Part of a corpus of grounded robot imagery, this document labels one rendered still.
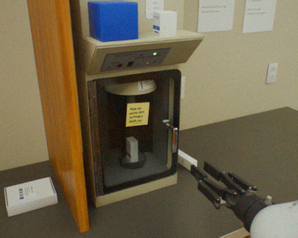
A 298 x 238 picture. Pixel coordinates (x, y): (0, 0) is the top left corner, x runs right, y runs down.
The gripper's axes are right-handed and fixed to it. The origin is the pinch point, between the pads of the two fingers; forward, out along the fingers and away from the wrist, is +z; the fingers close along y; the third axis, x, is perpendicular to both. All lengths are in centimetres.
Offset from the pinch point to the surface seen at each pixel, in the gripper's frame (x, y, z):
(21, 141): 11, 43, 67
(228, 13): -38, -59, 66
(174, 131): -5.6, -0.1, 17.3
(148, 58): -30.3, 10.1, 17.1
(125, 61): -30.0, 17.1, 17.3
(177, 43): -34.7, 3.4, 12.9
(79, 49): -32, 27, 27
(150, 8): -43.3, 6.7, 23.4
